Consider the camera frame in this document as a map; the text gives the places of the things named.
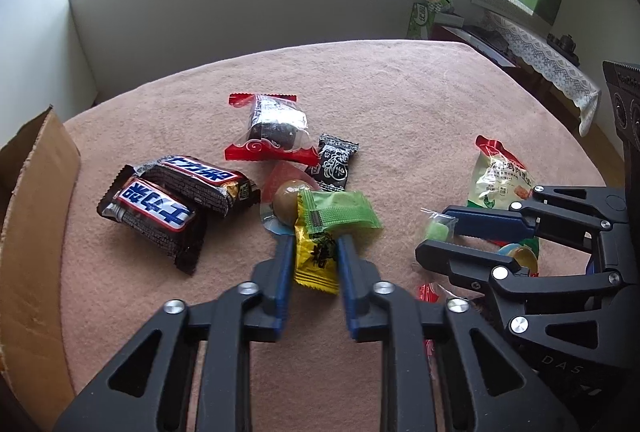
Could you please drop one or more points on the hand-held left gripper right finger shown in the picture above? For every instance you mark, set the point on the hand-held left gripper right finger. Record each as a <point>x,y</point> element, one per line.
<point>347,272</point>

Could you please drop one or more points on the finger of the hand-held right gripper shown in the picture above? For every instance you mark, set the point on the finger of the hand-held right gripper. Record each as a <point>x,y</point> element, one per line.
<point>490,222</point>
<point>450,259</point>

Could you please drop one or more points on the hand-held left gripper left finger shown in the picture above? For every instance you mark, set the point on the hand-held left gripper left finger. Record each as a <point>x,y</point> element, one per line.
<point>285,262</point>

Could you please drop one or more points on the yellow candy packet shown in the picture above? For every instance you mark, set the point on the yellow candy packet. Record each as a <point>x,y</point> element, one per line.
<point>315,257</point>

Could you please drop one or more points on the small clear green candy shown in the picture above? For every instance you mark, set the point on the small clear green candy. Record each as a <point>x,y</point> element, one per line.
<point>437,229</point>

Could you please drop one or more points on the jelly cup with brown ball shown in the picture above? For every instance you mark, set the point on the jelly cup with brown ball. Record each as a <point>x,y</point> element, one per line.
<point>285,202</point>

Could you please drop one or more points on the green candy packet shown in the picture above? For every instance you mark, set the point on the green candy packet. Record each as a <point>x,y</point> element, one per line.
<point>340,209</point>

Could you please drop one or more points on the black patterned candy packet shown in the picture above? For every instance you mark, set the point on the black patterned candy packet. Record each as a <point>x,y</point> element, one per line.
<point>332,162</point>

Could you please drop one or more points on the dark brown chocolate bar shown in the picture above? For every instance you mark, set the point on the dark brown chocolate bar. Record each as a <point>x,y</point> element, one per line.
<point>155,212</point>
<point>200,177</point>

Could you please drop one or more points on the red clear dark cake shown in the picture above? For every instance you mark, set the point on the red clear dark cake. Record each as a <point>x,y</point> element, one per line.
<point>275,122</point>

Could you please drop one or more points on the brown cardboard box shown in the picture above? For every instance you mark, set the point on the brown cardboard box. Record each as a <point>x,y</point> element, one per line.
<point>35,237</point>

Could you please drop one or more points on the red snack packet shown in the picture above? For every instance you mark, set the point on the red snack packet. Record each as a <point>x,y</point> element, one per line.
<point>430,292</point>

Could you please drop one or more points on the yellow blue jelly cup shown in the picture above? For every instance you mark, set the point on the yellow blue jelly cup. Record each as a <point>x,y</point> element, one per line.
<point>520,254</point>

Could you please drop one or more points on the white green chicken snack packet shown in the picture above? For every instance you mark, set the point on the white green chicken snack packet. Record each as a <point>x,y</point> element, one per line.
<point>500,177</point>

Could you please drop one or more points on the pink blanket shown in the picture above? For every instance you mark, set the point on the pink blanket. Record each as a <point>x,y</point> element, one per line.
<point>400,112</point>

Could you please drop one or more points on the white lace cloth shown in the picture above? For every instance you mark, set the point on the white lace cloth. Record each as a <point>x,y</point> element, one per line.
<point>550,62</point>

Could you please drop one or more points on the dark side table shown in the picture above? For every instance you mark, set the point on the dark side table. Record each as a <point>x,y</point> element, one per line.
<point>480,42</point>

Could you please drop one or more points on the small black object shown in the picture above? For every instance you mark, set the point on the small black object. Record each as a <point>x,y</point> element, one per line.
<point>565,47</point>

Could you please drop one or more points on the green carton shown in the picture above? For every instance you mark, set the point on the green carton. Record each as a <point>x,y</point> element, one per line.
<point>420,17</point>

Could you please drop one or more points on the white cabinet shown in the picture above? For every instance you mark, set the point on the white cabinet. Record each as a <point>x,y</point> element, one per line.
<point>45,37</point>

